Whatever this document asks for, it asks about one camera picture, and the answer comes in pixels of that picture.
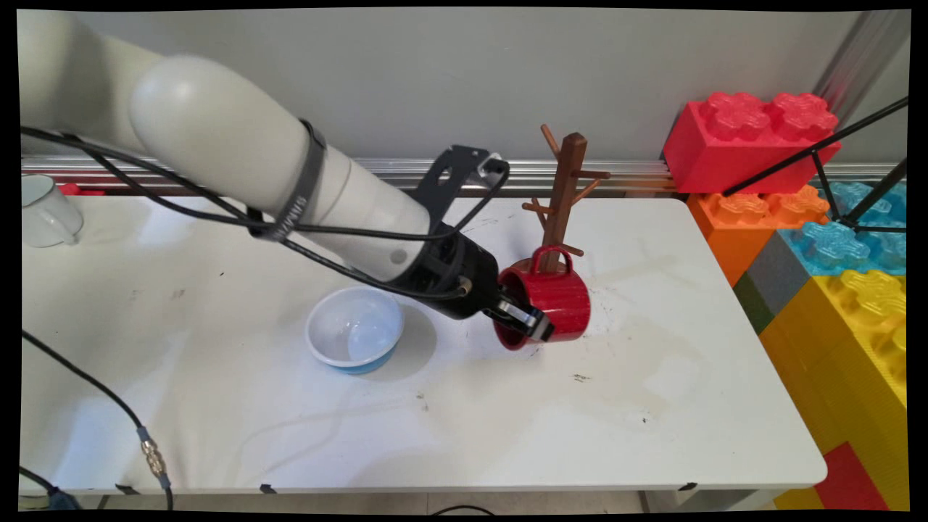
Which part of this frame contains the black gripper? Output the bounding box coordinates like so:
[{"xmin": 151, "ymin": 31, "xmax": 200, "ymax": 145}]
[{"xmin": 405, "ymin": 231, "xmax": 557, "ymax": 344}]

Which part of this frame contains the red enamel mug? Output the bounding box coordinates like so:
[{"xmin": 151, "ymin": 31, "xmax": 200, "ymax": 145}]
[{"xmin": 492, "ymin": 245, "xmax": 592, "ymax": 352}]

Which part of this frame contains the brown wooden mug tree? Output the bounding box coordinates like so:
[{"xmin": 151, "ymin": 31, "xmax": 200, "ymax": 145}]
[{"xmin": 507, "ymin": 123, "xmax": 613, "ymax": 276}]

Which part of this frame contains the white bowl with blue outside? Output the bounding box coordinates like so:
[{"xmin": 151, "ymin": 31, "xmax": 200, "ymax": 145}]
[{"xmin": 304, "ymin": 286, "xmax": 405, "ymax": 376}]

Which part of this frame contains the big orange toy brick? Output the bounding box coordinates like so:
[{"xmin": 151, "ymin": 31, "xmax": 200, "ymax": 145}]
[{"xmin": 687, "ymin": 185, "xmax": 830, "ymax": 288}]

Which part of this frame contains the big dark green toy brick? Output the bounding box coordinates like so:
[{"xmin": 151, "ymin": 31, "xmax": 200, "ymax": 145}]
[{"xmin": 732, "ymin": 272, "xmax": 775, "ymax": 336}]

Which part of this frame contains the big red toy brick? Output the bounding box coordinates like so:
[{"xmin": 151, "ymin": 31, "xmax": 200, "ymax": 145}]
[{"xmin": 662, "ymin": 91, "xmax": 842, "ymax": 196}]

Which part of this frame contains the big grey toy brick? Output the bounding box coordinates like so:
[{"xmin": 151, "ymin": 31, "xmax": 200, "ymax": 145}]
[{"xmin": 745, "ymin": 231, "xmax": 814, "ymax": 318}]

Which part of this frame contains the big blue toy brick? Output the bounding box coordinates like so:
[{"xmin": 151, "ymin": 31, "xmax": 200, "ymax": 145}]
[{"xmin": 776, "ymin": 181, "xmax": 908, "ymax": 278}]

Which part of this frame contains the big yellow toy brick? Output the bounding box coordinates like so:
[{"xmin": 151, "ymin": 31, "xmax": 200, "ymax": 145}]
[{"xmin": 758, "ymin": 270, "xmax": 908, "ymax": 511}]

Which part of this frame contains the black tripod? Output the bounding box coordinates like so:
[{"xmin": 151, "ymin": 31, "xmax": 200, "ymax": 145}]
[{"xmin": 721, "ymin": 98, "xmax": 909, "ymax": 236}]

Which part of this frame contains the flat red toy brick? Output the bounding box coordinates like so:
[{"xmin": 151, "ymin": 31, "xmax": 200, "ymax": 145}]
[{"xmin": 812, "ymin": 442, "xmax": 890, "ymax": 511}]

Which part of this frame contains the upright aluminium profile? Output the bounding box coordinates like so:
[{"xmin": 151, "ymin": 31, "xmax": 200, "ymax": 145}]
[{"xmin": 811, "ymin": 10, "xmax": 909, "ymax": 117}]

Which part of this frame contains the white enamel mug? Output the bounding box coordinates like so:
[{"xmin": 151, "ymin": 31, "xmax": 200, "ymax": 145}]
[{"xmin": 20, "ymin": 173, "xmax": 85, "ymax": 249}]

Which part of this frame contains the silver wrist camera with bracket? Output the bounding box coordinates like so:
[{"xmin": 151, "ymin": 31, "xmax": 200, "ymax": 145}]
[{"xmin": 415, "ymin": 144, "xmax": 510, "ymax": 222}]

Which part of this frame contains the aluminium rail along wall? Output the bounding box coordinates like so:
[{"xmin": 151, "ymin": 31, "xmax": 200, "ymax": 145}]
[{"xmin": 20, "ymin": 154, "xmax": 676, "ymax": 199}]

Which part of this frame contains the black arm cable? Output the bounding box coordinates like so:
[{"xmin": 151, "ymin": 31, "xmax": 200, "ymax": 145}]
[{"xmin": 20, "ymin": 126, "xmax": 511, "ymax": 302}]

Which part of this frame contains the black arm strap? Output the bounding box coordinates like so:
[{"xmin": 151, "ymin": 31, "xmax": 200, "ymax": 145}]
[{"xmin": 249, "ymin": 119, "xmax": 328, "ymax": 244}]

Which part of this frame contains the black cable with metal connector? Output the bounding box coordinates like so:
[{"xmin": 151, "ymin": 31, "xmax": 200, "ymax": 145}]
[{"xmin": 20, "ymin": 329, "xmax": 175, "ymax": 511}]

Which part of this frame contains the black floor cable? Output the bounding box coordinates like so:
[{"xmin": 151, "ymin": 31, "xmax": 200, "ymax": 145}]
[{"xmin": 18, "ymin": 466, "xmax": 60, "ymax": 502}]

